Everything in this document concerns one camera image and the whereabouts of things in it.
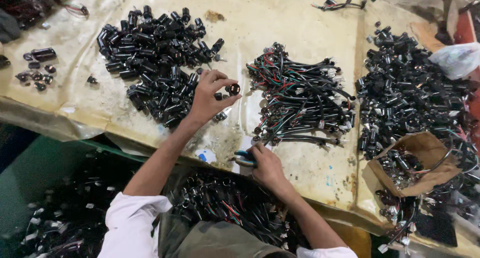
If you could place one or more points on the person's right fingers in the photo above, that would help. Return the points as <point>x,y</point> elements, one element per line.
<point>257,154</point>

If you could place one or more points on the torn brown cardboard box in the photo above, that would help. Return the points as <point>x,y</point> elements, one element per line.
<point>431,153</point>

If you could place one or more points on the yellowed plastic table cover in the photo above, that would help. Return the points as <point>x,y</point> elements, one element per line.
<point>300,25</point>

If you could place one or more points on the grey cloth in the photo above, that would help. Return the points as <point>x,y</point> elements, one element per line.
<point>7,27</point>

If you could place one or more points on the white shirt right sleeve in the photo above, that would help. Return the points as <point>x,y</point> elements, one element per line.
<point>326,252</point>

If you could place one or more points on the brown cardboard scrap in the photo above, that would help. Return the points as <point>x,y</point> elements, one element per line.
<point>425,34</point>

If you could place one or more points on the heap of sockets with white plugs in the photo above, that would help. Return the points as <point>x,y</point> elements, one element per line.
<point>75,213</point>

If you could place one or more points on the small black round socket cap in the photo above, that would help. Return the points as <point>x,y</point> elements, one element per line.
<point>234,89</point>

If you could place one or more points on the group of loose black caps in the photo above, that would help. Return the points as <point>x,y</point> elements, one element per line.
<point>42,54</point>

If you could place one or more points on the single small black cap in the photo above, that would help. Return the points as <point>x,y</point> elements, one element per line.
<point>92,79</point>

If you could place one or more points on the pile of black cylindrical sockets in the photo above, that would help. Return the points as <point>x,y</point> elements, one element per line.
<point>150,59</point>

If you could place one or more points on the person's right hand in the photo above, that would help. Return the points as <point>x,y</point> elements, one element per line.
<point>270,169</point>

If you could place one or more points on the olive trousers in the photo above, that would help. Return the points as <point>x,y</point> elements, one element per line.
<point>225,241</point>

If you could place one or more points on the white and blue paper scrap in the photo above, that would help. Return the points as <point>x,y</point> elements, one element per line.
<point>205,155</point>

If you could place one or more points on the white shirt sleeve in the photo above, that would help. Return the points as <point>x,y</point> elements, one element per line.
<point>326,252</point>
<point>131,224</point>

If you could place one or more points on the person's left hand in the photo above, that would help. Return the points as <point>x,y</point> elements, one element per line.
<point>205,100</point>

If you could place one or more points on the white plastic bag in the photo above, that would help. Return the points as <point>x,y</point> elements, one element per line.
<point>457,61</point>

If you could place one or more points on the white shirt left sleeve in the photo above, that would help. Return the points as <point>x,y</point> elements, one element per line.
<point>131,224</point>

